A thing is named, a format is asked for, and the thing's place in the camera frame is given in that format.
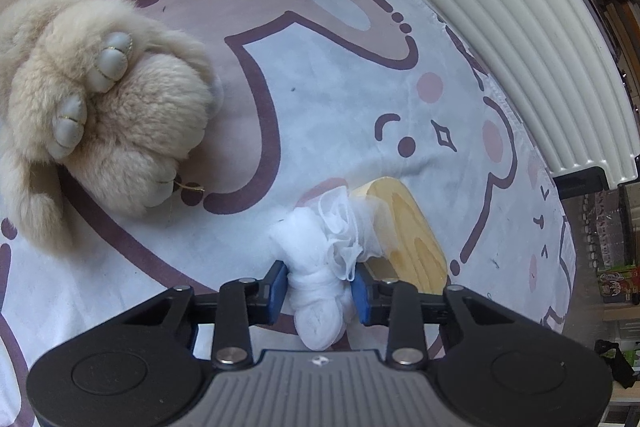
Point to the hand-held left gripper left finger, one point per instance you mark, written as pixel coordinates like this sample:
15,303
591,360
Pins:
277,292

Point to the light wooden block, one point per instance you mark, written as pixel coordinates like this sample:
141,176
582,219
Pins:
405,237

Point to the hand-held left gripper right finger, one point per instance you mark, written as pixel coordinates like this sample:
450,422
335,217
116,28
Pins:
361,302

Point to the beige plush toy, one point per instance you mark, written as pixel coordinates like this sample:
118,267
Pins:
125,107

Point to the printed bear blanket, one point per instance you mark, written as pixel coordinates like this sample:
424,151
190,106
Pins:
325,107

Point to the white gauze bundle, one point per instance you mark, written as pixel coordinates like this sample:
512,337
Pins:
315,287

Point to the white ribbed suitcase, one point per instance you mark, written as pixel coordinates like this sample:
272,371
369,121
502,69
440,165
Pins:
500,22

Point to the red green carton box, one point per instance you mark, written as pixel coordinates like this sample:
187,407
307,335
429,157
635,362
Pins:
620,284

